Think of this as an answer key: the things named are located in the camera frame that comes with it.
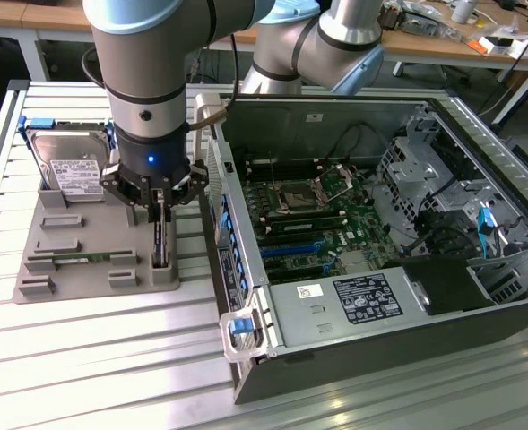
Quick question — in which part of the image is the black wire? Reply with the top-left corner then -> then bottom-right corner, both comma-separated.
336,123 -> 384,178

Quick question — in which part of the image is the black plastic shroud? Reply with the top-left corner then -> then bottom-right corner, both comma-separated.
382,257 -> 498,317

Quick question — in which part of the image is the CPU socket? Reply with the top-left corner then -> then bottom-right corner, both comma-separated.
274,181 -> 324,215

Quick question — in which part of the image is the white cup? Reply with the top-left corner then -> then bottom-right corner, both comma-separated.
451,0 -> 478,24

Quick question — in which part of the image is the blue disk wire connector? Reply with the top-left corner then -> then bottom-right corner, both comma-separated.
478,207 -> 498,262

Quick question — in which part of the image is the metal disk bay cage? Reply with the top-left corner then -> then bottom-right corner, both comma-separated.
377,112 -> 469,228

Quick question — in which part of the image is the metal socket cover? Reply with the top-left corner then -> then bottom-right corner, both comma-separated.
312,164 -> 359,198

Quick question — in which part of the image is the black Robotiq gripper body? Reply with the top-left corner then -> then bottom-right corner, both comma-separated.
113,124 -> 192,207

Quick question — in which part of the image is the black RAM stick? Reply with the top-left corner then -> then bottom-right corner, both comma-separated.
265,216 -> 348,236

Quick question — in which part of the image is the hard disk in blue carrier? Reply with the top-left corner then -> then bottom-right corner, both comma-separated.
17,116 -> 117,203

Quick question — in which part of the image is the silver chipset heat sink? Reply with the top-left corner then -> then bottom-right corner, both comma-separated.
339,250 -> 380,274

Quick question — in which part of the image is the green Dell motherboard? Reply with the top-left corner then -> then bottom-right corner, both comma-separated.
240,156 -> 406,287

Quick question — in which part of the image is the grey power supply unit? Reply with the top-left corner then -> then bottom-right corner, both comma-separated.
267,263 -> 431,351

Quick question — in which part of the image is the open black PC case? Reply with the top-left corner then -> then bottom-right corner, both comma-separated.
194,91 -> 528,407

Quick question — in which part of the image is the green RAM stick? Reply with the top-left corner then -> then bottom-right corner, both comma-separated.
55,254 -> 112,263

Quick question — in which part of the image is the grey plastic parts rack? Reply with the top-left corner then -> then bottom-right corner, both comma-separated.
12,185 -> 183,305

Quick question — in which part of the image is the long blue expansion slot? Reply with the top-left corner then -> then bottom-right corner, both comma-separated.
261,241 -> 319,259

